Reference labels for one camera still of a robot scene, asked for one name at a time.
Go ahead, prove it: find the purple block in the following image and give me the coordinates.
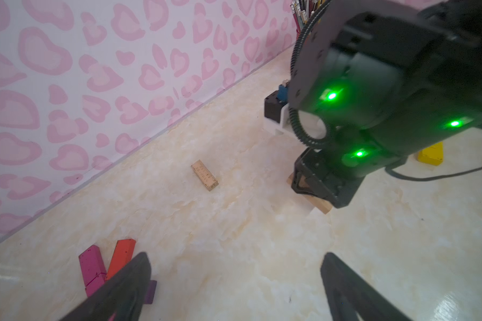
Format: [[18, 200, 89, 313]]
[[144, 280, 157, 304]]

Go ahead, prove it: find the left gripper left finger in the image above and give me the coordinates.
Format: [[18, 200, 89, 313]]
[[62, 252, 151, 320]]

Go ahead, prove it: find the magenta block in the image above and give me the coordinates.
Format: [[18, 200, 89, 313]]
[[85, 274, 106, 298], [78, 245, 107, 286]]

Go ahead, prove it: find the bundle of coloured pencils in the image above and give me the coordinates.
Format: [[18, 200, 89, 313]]
[[290, 0, 325, 33]]

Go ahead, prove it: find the red block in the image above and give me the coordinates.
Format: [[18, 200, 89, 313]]
[[105, 239, 136, 281]]

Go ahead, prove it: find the natural wood block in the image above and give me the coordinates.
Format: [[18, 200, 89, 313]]
[[298, 177, 333, 214], [191, 160, 219, 191]]

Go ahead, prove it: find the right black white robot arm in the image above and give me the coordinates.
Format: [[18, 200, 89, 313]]
[[288, 1, 482, 209]]

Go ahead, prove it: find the yellow block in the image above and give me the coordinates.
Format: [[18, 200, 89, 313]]
[[417, 142, 444, 166]]

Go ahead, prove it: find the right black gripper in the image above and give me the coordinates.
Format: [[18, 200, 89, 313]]
[[293, 147, 386, 209]]

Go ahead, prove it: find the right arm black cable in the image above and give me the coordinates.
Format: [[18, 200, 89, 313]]
[[288, 0, 482, 182]]

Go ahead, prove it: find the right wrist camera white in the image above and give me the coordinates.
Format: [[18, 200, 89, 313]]
[[263, 80, 296, 138]]

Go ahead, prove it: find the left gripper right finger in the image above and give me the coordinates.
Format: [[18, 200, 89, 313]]
[[320, 252, 410, 320]]

